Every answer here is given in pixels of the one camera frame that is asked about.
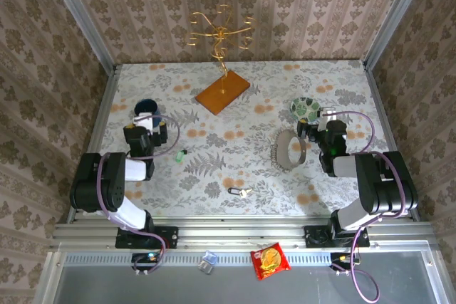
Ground key with black tag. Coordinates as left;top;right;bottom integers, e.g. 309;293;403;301
227;186;254;199

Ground dark blue enamel mug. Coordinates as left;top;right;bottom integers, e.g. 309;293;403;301
134;98;160;129

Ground green leaf pattern bowl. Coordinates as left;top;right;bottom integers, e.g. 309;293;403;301
289;97;323;124

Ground floral table cover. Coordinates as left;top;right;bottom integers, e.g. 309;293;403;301
88;61;409;216

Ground small black circuit board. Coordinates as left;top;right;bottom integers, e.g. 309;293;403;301
131;252;165;272
330;252;359;272

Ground clear plastic small package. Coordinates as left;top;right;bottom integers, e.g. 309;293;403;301
197;251;218;275

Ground red snack packet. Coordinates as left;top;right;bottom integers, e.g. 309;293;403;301
250;242;291;281

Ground perforated metal strip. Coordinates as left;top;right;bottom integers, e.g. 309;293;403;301
62;251;334;266

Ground grey metal panel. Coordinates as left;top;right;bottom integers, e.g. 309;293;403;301
53;264;441;304

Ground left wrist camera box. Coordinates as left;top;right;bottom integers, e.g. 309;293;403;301
133;112;160;131

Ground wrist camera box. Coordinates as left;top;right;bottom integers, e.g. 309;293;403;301
317;106;338;132
133;112;160;131

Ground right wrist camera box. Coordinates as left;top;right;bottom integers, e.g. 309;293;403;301
317;106;338;132

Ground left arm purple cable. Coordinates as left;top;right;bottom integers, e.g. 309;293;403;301
95;114;181;276

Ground aluminium table side rail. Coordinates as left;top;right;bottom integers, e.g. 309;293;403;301
66;65;120;225
363;61;420;220

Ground gold wire stand wooden base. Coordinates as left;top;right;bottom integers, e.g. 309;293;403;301
185;4;257;117

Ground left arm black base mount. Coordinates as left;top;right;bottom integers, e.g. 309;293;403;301
115;226;179;250

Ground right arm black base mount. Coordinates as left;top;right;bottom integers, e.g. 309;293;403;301
304;224;371;248

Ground aluminium rail beam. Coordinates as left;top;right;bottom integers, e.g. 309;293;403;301
52;221;437;250

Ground aluminium frame post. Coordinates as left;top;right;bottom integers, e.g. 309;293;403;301
362;0;434;70
41;0;119;73

